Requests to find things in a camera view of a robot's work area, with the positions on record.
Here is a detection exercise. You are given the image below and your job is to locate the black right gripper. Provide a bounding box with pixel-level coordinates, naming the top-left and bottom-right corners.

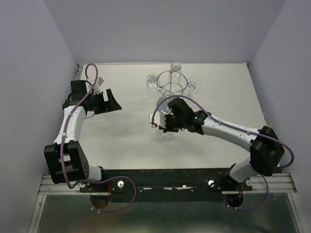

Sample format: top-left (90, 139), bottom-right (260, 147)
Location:
top-left (158, 114), bottom-right (185, 133)

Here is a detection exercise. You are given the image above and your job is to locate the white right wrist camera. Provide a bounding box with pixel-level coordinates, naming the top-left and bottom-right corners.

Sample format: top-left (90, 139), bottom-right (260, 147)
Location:
top-left (149, 112), bottom-right (166, 129)

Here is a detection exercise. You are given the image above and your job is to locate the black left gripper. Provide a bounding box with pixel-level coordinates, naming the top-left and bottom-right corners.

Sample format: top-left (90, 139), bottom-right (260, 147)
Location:
top-left (86, 88), bottom-right (122, 115)

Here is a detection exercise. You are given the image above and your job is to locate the clear wine glass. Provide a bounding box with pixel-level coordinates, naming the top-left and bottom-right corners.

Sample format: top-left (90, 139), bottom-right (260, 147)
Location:
top-left (154, 129), bottom-right (173, 143)
top-left (146, 72), bottom-right (158, 88)
top-left (185, 78), bottom-right (201, 99)
top-left (168, 62), bottom-right (182, 84)

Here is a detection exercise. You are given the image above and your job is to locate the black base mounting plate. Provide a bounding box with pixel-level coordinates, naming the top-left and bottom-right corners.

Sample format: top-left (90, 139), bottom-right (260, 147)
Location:
top-left (80, 167), bottom-right (252, 203)

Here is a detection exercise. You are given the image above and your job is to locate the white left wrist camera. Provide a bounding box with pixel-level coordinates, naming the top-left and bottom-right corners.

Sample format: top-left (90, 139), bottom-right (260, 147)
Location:
top-left (86, 77), bottom-right (104, 93)

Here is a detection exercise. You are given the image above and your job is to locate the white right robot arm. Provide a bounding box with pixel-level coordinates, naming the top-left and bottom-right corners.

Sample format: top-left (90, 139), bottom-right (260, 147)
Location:
top-left (164, 98), bottom-right (285, 190)

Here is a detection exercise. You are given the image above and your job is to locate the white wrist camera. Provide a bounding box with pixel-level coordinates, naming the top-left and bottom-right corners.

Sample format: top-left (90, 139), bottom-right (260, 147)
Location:
top-left (149, 112), bottom-right (166, 129)
top-left (86, 77), bottom-right (104, 93)

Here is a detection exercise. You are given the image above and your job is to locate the left aluminium frame rail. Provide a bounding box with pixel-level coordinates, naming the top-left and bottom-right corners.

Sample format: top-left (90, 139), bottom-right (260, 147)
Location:
top-left (38, 64), bottom-right (83, 195)

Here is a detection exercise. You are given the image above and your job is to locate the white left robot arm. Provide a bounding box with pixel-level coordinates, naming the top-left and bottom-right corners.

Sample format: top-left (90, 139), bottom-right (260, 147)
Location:
top-left (44, 80), bottom-right (122, 192)

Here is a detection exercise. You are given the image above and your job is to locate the chrome wine glass rack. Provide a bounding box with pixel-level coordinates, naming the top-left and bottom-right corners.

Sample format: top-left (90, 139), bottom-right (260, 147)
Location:
top-left (156, 69), bottom-right (188, 115)

